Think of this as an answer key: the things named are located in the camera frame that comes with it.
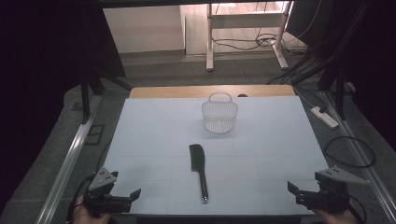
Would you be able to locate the person's right hand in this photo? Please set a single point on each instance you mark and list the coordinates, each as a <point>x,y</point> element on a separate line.
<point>336,219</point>

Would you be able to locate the small dark round table fitting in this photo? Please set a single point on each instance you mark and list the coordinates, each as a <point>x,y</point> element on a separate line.
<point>242,95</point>

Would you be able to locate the wooden table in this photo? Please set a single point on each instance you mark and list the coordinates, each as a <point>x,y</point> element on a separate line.
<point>174,91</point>

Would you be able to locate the black comb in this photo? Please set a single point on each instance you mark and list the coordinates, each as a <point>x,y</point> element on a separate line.
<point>198,158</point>

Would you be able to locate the aluminium rail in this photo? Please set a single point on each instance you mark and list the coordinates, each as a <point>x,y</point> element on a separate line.
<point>367,161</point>
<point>68,165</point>

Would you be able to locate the person's left hand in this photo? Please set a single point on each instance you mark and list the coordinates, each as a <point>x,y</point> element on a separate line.
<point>84,217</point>

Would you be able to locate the white plastic basket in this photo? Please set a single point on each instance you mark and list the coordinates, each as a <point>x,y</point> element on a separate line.
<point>219,115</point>

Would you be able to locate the black metal stand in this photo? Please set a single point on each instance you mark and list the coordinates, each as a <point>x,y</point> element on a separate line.
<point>341,93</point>
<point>85,99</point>

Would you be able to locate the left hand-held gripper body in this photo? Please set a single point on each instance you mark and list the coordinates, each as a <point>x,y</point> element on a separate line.
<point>104,203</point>

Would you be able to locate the black plug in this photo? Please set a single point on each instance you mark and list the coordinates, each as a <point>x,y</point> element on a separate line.
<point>323,108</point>

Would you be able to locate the white power strip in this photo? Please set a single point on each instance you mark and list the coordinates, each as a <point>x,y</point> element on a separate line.
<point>325,117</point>

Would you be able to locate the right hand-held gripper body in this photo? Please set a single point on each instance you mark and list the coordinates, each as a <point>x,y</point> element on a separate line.
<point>330,200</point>

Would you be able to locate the white desk frame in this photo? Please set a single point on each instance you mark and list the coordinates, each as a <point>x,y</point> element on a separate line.
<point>210,40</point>

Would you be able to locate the black curtain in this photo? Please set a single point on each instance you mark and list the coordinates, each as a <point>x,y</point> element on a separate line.
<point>379,62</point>
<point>37,62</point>

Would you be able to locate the white leaning panel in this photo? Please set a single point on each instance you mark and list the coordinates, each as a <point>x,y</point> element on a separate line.
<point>196,34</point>

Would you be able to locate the light blue table mat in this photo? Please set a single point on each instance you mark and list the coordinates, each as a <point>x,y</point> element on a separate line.
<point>149,140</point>

